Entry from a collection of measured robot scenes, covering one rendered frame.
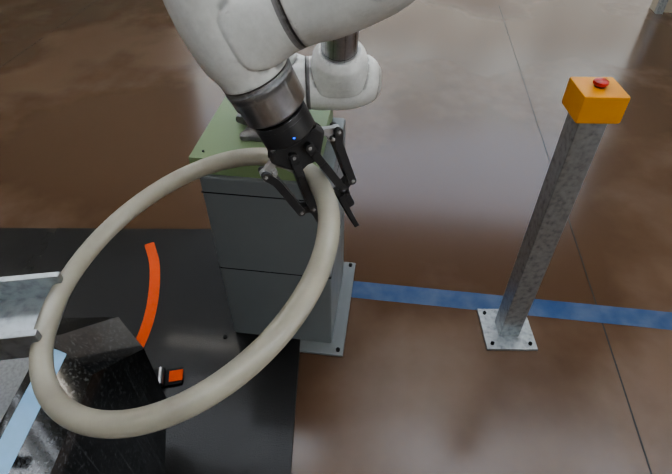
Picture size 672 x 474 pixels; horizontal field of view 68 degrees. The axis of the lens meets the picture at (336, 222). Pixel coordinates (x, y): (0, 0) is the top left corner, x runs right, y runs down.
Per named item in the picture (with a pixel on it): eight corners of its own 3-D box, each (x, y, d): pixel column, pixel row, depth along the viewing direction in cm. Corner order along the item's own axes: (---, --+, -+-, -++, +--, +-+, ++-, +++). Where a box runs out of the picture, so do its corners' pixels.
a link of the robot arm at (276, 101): (216, 80, 64) (240, 116, 68) (230, 106, 58) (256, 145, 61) (276, 44, 65) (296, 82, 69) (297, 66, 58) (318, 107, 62)
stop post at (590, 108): (537, 350, 196) (656, 102, 124) (486, 350, 197) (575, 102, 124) (523, 310, 211) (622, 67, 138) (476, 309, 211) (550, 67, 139)
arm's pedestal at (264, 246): (250, 254, 236) (225, 102, 182) (355, 264, 231) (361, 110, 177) (218, 343, 199) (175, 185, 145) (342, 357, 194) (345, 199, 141)
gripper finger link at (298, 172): (298, 152, 67) (289, 156, 67) (320, 213, 74) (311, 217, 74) (290, 140, 70) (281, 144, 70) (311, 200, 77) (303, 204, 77)
